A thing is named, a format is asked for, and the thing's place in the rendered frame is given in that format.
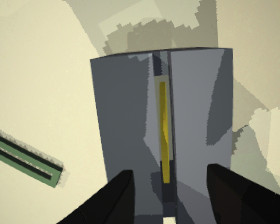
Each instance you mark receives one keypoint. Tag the grey box lid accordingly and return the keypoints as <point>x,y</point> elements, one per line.
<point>202,123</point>

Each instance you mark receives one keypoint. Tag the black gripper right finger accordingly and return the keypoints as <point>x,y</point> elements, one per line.
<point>236,200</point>

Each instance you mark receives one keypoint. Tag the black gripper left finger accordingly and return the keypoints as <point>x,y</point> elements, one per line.
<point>113,203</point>

